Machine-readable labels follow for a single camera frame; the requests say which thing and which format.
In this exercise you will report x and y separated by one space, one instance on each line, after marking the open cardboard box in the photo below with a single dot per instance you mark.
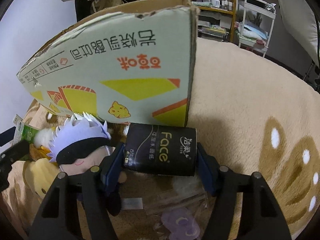
129 63

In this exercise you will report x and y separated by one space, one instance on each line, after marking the yellow dog plush toy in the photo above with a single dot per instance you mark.
39 175

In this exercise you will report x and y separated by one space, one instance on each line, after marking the black Face tissue pack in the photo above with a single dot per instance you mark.
161 150

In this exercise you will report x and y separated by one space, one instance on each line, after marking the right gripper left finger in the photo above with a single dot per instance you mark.
58 218

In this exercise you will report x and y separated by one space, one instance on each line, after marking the clear plastic bag purple item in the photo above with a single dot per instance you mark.
175 213

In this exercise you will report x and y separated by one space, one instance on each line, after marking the white duck plush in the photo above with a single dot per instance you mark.
43 137

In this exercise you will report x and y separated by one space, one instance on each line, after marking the white-haired doll plush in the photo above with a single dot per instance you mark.
82 142

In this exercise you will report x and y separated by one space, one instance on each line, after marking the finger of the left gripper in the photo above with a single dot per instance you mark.
11 155

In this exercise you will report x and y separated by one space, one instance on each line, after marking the white utility cart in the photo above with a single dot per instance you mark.
256 27

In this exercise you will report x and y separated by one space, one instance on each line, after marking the black hanging garment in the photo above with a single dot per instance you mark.
83 9

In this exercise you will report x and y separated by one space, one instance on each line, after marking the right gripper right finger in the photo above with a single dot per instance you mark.
261 215

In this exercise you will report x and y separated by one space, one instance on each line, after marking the wooden shelf unit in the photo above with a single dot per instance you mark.
217 18

